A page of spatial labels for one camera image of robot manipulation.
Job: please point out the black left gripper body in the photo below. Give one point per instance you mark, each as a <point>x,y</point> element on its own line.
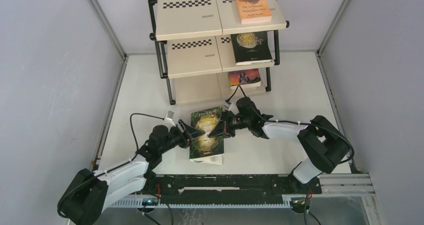
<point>175,138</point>

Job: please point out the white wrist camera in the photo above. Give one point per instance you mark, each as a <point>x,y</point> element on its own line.
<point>230,106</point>
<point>168,118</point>

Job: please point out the dark black-green book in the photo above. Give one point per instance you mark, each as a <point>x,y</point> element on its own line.
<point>251,48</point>

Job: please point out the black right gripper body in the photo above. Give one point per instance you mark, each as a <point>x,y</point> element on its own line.
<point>235,122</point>

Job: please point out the orange paperback book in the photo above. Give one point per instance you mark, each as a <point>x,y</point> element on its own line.
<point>253,11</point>

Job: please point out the green garden cover book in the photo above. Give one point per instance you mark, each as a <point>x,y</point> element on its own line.
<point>205,149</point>

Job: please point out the black mounting base rail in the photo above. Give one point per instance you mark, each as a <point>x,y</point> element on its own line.
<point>228,189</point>

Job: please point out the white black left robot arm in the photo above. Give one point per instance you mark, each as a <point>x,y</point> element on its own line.
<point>91,192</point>

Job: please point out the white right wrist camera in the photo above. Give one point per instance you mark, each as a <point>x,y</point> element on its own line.
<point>230,106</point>

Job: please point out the cream three-tier shelf rack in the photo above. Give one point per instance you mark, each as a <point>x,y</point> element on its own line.
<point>193,46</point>

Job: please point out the Jane Eyre blue book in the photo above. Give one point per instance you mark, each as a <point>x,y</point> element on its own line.
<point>248,78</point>

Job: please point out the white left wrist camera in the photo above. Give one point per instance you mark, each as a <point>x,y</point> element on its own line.
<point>168,118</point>

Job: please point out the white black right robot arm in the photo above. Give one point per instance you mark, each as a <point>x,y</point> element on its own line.
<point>324,145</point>

